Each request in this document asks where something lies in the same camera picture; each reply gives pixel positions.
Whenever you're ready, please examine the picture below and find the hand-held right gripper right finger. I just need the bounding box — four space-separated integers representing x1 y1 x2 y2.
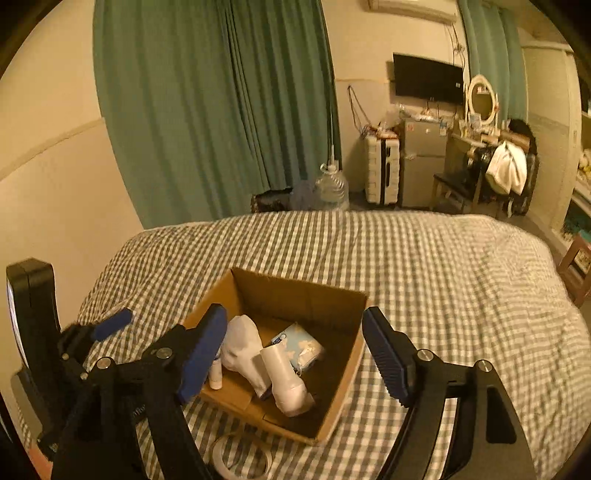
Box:
361 305 539 480

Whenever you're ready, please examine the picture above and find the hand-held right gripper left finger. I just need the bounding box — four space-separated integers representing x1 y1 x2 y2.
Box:
51 304 229 480

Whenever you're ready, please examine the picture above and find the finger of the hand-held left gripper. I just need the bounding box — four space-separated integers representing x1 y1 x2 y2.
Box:
60 307 134 366

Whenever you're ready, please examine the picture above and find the brown cardboard box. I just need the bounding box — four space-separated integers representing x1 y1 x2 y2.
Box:
182 267 371 446

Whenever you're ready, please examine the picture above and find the white cloth pouch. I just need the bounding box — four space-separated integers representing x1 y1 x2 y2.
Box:
221 315 273 400

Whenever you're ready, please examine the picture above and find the blue tissue pack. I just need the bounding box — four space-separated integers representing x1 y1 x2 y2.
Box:
265 322 326 372

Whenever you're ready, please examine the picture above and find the white rolled sock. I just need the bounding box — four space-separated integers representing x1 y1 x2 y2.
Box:
260 345 316 417

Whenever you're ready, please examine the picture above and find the grey checked blanket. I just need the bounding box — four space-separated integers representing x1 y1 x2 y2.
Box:
23 213 585 480

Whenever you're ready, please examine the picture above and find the white tape roll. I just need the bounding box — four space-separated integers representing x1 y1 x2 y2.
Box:
210 433 273 480

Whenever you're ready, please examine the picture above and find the dark patterned bag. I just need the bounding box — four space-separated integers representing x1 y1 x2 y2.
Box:
252 187 294 213

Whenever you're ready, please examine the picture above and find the clear water jug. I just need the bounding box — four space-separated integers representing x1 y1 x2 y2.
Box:
314 161 350 212

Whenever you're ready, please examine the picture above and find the white suitcase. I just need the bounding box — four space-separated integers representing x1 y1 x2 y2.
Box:
365 134 400 205

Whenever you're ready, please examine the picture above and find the dark wooden chair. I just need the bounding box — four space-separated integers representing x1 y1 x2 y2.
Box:
431 138 485 214

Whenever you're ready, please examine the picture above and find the silver small fridge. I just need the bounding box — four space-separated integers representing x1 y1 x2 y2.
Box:
398 117 448 208

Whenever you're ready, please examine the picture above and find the wooden stool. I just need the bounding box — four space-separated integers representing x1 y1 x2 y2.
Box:
558 233 591 308

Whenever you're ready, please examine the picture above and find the white garment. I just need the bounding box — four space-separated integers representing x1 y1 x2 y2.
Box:
485 141 528 195

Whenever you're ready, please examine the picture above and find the black garment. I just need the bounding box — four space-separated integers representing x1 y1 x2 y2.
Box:
508 119 539 215

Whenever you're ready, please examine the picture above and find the plastic bag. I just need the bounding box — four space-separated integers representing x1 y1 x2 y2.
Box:
365 121 399 140

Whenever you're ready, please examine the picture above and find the wide green curtain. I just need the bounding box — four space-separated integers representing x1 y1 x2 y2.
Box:
92 0 342 229

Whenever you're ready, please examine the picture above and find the white vanity mirror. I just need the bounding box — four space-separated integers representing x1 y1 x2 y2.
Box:
464 75 501 130

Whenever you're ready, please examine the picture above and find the narrow green curtain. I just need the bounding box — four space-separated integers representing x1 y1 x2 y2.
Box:
457 0 529 123

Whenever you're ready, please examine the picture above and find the white air conditioner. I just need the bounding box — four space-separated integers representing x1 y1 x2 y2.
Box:
367 0 458 24

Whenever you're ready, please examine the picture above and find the black wall television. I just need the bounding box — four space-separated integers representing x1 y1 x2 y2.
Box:
392 52 464 104

